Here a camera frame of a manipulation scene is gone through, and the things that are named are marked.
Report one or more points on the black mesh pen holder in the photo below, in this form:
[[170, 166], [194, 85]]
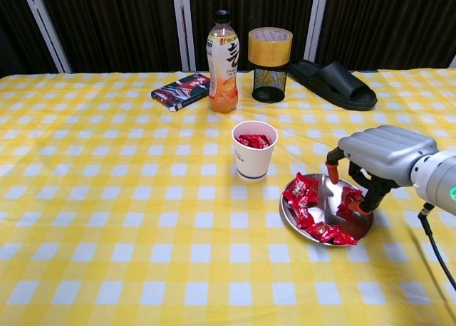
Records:
[[269, 84]]

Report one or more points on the yellow white checkered tablecloth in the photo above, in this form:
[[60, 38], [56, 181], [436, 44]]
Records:
[[107, 198]]

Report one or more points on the round steel plate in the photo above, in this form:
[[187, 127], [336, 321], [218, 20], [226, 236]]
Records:
[[320, 183]]

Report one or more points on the black curtain panel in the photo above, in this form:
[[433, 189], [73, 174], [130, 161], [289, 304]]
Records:
[[392, 20], [114, 27], [256, 5], [14, 27]]

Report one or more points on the orange drink bottle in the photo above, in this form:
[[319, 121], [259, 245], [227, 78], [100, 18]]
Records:
[[222, 91]]

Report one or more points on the black rubber slipper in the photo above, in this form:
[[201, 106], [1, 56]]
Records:
[[338, 87]]

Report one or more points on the grey partition frame post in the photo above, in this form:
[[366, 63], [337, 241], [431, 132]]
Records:
[[183, 27], [315, 23], [453, 62], [46, 27]]

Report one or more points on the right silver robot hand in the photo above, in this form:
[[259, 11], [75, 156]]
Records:
[[384, 151]]

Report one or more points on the dark blue red snack box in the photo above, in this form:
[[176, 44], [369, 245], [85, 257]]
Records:
[[181, 91]]

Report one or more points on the yellowish packing tape roll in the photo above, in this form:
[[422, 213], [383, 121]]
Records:
[[270, 50]]

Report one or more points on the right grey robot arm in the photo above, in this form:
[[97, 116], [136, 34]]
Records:
[[438, 183]]

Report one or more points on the white paper cup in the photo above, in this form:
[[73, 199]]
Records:
[[253, 162]]

